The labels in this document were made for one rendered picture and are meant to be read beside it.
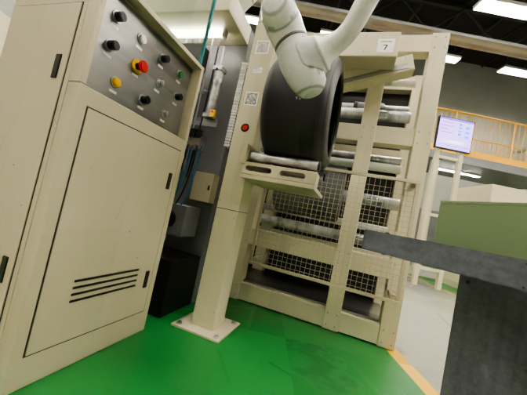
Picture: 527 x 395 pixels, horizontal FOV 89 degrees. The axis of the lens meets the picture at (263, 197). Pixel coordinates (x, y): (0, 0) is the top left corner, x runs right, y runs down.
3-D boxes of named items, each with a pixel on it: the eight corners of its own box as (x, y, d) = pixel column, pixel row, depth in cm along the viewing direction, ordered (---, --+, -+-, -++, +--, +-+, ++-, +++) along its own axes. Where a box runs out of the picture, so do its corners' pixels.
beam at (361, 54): (290, 54, 168) (295, 31, 169) (297, 77, 192) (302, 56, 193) (397, 56, 148) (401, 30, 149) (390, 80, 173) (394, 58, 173)
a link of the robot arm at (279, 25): (266, 28, 88) (280, 63, 87) (248, -5, 73) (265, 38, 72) (296, 9, 85) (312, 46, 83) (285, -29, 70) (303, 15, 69)
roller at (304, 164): (252, 153, 136) (250, 161, 136) (248, 150, 132) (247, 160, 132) (321, 162, 125) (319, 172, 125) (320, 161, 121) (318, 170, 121)
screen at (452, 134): (434, 146, 453) (440, 114, 456) (432, 146, 458) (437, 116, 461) (470, 154, 452) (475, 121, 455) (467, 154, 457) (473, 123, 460)
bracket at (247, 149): (238, 162, 129) (242, 142, 129) (263, 178, 166) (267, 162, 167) (245, 163, 128) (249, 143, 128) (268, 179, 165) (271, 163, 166)
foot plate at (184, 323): (170, 324, 134) (171, 320, 134) (198, 309, 160) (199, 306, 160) (217, 343, 126) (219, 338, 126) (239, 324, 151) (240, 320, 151)
